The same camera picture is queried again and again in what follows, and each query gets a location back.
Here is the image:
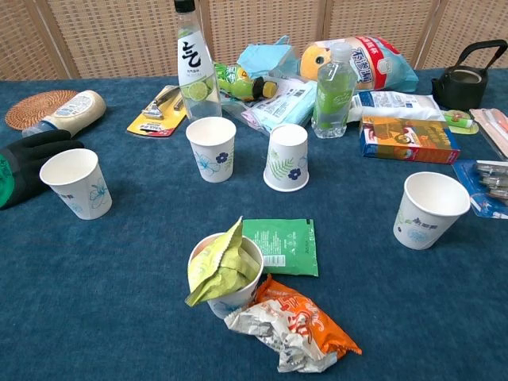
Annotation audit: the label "lime green snack wrapper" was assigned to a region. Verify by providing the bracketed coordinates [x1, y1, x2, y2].
[184, 216, 261, 308]

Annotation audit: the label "yellow plush toy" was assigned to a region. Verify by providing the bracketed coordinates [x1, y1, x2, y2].
[298, 42, 335, 83]

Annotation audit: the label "green foil sachet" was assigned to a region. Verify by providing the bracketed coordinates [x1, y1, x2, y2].
[241, 217, 320, 278]

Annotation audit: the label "round woven rattan coaster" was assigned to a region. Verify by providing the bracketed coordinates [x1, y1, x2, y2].
[4, 90, 79, 132]

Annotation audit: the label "blue card pack metal clips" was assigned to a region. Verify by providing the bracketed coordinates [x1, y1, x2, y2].
[452, 159, 508, 221]

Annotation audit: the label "cream mayonnaise squeeze bottle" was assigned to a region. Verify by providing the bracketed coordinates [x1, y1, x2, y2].
[22, 90, 107, 138]

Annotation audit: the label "small light green blister pack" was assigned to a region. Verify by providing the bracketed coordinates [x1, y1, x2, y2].
[441, 110, 479, 136]

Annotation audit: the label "black and green work glove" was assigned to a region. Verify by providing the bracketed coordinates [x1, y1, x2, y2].
[0, 129, 85, 211]

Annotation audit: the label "orange crumpled snack wrapper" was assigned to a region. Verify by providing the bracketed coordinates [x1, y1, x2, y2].
[223, 273, 364, 375]

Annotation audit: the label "razor on yellow card pack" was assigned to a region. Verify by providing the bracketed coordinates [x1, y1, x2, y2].
[126, 84, 188, 139]

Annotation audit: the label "clear lime drink bottle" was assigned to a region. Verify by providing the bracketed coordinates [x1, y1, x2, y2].
[174, 0, 223, 122]

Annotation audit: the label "black tape roll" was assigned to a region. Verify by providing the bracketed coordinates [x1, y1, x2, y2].
[430, 40, 505, 112]

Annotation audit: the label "small green-label water bottle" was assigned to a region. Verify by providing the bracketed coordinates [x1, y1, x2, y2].
[310, 42, 358, 140]

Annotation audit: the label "white flat pouch pack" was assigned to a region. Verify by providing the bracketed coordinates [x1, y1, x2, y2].
[348, 90, 446, 123]

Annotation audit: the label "orange and blue carton box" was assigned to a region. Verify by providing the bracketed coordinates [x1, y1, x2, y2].
[358, 115, 462, 165]

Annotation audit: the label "woven bamboo folding screen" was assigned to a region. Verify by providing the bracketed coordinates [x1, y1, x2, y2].
[0, 0, 508, 82]

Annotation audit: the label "blue red white plastic bag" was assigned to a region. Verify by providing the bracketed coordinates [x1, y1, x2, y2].
[313, 35, 420, 94]

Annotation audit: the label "white paper cup blue flower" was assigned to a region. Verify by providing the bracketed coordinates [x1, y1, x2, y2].
[185, 116, 237, 184]
[39, 148, 113, 221]
[392, 171, 471, 251]

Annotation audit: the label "clear bag of tissue packs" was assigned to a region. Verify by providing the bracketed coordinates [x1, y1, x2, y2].
[221, 74, 319, 137]

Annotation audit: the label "pink toothbrush pack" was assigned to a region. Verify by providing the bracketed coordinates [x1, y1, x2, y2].
[468, 107, 508, 160]

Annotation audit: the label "blue face mask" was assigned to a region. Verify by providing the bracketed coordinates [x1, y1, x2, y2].
[237, 35, 299, 77]

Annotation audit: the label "green yellow snack cup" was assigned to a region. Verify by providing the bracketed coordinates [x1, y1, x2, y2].
[187, 233, 265, 320]

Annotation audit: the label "paper cup with fern print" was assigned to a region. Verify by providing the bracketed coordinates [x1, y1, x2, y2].
[263, 123, 310, 194]

